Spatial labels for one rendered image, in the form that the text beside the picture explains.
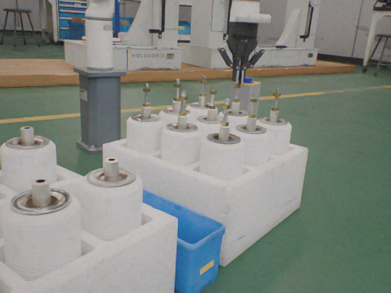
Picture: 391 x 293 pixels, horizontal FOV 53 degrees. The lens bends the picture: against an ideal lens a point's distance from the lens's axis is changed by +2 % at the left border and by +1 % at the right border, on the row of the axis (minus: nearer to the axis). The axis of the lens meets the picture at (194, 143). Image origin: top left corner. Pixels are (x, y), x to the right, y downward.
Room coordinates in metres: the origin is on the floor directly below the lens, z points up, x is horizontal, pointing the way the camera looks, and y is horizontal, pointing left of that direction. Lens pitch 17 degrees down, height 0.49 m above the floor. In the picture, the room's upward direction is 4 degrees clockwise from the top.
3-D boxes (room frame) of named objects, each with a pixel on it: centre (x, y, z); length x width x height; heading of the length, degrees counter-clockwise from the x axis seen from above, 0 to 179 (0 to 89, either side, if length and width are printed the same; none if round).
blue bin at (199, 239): (0.72, 0.08, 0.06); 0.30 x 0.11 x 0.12; 52
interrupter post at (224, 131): (0.82, -0.06, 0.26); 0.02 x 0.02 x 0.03
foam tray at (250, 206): (0.98, -0.04, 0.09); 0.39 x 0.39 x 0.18; 53
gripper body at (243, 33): (1.08, -0.11, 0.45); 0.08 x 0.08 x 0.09
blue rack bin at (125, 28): (6.26, 1.15, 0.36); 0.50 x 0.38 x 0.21; 38
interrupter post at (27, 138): (0.71, 0.31, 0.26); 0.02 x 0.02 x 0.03
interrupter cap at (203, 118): (0.98, -0.04, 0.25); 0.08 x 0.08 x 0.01
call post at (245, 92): (1.26, -0.15, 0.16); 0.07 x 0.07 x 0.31; 53
